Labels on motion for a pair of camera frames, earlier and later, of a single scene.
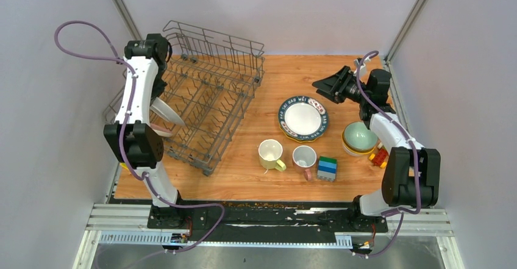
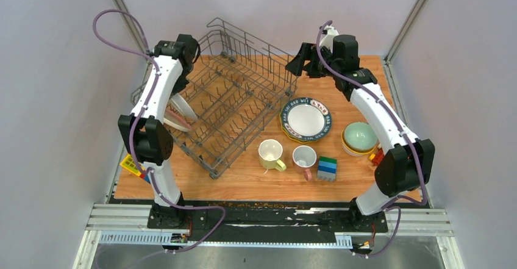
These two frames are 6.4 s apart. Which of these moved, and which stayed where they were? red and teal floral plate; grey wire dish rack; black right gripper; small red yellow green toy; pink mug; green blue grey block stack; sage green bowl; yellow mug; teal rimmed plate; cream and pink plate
Moved: grey wire dish rack; cream and pink plate; black right gripper; red and teal floral plate
Stayed: yellow mug; pink mug; teal rimmed plate; sage green bowl; small red yellow green toy; green blue grey block stack
